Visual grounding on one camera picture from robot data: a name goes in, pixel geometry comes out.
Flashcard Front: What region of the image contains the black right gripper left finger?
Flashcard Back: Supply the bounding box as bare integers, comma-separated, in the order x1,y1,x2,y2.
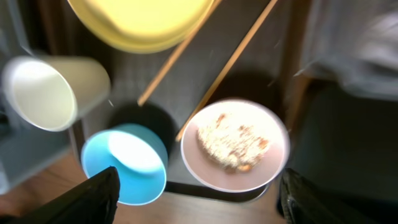
18,166,120,224

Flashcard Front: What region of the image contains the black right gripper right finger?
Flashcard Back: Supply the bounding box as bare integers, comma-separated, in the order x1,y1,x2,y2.
280,168,376,224

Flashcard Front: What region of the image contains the pink bowl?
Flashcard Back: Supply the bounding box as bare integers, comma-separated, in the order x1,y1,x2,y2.
180,99,290,193

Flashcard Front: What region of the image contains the white cup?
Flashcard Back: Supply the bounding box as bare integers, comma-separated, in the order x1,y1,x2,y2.
2,56,111,132

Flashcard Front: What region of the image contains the rice food waste pile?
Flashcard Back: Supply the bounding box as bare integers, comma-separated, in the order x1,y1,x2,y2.
197,113,270,172

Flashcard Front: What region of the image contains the blue bowl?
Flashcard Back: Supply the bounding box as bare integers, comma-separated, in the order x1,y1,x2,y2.
80,124,169,206

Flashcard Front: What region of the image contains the grey dish rack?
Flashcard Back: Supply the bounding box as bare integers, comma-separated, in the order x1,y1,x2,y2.
1,0,69,195

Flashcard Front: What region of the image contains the wooden chopstick right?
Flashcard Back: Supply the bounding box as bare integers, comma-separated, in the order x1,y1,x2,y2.
175,0,278,142

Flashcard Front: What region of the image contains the wooden chopstick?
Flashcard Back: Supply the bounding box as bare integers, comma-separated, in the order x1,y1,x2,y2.
175,0,278,142
137,0,221,106

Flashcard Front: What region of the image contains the dark brown serving tray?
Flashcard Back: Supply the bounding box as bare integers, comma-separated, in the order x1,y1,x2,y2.
23,1,310,203

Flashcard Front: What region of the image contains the clear plastic bin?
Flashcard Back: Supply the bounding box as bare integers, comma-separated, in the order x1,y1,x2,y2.
300,0,397,101

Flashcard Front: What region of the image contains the yellow plate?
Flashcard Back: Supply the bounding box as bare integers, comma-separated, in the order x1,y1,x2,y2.
68,0,213,54

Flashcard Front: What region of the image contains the wooden chopstick left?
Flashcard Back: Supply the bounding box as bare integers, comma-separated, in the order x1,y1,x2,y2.
137,0,221,106

